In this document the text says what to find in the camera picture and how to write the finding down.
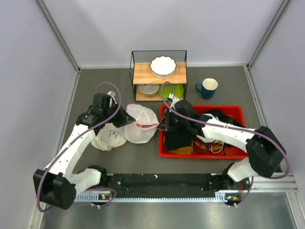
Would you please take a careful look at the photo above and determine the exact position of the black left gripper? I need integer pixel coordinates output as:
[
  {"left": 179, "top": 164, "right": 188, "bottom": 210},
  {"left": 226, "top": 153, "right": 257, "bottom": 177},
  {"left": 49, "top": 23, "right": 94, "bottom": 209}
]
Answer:
[{"left": 103, "top": 101, "right": 135, "bottom": 127}]

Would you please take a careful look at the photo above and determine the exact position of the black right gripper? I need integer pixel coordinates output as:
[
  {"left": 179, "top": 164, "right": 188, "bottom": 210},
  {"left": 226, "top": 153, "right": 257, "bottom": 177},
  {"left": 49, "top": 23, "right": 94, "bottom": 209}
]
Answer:
[{"left": 158, "top": 109, "right": 189, "bottom": 131}]

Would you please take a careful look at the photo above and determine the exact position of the white mesh laundry bag pink zipper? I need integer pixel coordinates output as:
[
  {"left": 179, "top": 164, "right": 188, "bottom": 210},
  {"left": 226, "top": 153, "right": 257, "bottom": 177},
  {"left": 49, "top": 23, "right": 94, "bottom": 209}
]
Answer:
[{"left": 124, "top": 104, "right": 159, "bottom": 144}]

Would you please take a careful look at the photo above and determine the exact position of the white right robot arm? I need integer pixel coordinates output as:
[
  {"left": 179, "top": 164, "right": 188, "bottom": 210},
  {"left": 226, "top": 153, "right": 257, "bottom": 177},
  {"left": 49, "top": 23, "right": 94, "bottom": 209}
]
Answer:
[{"left": 157, "top": 100, "right": 287, "bottom": 189}]

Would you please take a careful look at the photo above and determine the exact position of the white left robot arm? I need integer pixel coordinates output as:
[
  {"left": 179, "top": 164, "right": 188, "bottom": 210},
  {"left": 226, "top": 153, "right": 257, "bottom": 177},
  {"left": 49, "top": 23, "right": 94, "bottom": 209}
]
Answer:
[{"left": 33, "top": 91, "right": 135, "bottom": 210}]

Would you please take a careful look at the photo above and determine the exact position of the cream mesh laundry bag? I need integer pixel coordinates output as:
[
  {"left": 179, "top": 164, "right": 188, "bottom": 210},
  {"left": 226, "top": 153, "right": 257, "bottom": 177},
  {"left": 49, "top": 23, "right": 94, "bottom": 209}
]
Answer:
[{"left": 91, "top": 123, "right": 127, "bottom": 151}]

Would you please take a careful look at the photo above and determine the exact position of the black garment in bin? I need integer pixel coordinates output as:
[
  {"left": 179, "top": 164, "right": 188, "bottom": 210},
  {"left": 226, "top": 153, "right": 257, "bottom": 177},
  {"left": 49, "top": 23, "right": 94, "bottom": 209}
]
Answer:
[{"left": 165, "top": 130, "right": 193, "bottom": 151}]

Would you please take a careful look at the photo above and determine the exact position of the green plate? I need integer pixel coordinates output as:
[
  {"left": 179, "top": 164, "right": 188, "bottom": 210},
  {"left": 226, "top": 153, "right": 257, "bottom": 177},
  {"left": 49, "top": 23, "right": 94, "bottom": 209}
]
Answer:
[{"left": 158, "top": 84, "right": 184, "bottom": 100}]

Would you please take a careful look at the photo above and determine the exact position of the grey metal bowl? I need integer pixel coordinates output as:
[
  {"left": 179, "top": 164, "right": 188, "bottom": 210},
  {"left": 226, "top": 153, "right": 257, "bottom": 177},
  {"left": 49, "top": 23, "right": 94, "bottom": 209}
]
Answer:
[{"left": 139, "top": 85, "right": 159, "bottom": 97}]

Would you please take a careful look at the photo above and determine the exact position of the blue mug white interior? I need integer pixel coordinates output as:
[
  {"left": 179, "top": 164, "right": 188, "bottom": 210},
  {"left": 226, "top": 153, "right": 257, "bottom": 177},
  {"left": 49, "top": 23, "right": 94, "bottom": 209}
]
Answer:
[{"left": 195, "top": 78, "right": 218, "bottom": 100}]

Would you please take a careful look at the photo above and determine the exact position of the white scalloped bowl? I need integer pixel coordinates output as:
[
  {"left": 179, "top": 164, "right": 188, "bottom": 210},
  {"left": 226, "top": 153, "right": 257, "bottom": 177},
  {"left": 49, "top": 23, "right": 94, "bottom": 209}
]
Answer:
[{"left": 150, "top": 56, "right": 177, "bottom": 79}]

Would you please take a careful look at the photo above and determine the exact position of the red plastic bin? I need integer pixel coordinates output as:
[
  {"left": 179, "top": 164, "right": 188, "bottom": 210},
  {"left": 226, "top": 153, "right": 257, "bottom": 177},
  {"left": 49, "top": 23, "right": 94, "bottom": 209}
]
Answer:
[{"left": 159, "top": 104, "right": 248, "bottom": 160}]

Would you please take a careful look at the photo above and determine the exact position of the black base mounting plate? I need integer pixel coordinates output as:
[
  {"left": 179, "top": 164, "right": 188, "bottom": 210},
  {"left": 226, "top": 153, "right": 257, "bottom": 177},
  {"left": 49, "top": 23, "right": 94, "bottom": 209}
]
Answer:
[{"left": 105, "top": 174, "right": 250, "bottom": 198}]

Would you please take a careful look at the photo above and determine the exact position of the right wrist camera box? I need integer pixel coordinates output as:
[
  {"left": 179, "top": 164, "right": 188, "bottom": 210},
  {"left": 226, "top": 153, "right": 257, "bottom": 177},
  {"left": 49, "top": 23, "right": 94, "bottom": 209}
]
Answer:
[{"left": 167, "top": 93, "right": 180, "bottom": 107}]

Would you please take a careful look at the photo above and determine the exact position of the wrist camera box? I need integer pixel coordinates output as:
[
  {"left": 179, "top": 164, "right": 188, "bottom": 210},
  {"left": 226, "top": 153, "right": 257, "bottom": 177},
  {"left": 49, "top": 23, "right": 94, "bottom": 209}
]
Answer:
[
  {"left": 167, "top": 93, "right": 180, "bottom": 107},
  {"left": 107, "top": 91, "right": 116, "bottom": 102}
]

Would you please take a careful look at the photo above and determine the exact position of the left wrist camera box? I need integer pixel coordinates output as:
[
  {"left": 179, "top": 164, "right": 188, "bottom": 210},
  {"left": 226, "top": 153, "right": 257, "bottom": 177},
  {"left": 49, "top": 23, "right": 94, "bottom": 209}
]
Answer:
[{"left": 107, "top": 91, "right": 116, "bottom": 102}]

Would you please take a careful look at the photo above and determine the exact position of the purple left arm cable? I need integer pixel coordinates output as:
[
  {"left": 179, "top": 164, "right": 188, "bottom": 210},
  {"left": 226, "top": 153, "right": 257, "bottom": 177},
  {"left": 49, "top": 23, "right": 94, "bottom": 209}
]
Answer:
[{"left": 36, "top": 82, "right": 122, "bottom": 212}]

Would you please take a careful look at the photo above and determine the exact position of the black wire wooden shelf rack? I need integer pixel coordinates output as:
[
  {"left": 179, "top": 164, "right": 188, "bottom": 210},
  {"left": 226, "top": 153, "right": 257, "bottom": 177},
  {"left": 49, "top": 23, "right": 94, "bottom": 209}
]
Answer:
[{"left": 130, "top": 50, "right": 187, "bottom": 102}]

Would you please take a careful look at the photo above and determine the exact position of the aluminium frame rail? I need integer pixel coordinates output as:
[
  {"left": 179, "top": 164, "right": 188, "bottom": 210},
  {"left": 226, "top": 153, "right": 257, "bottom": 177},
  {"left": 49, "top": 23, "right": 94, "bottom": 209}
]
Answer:
[{"left": 75, "top": 174, "right": 297, "bottom": 204}]

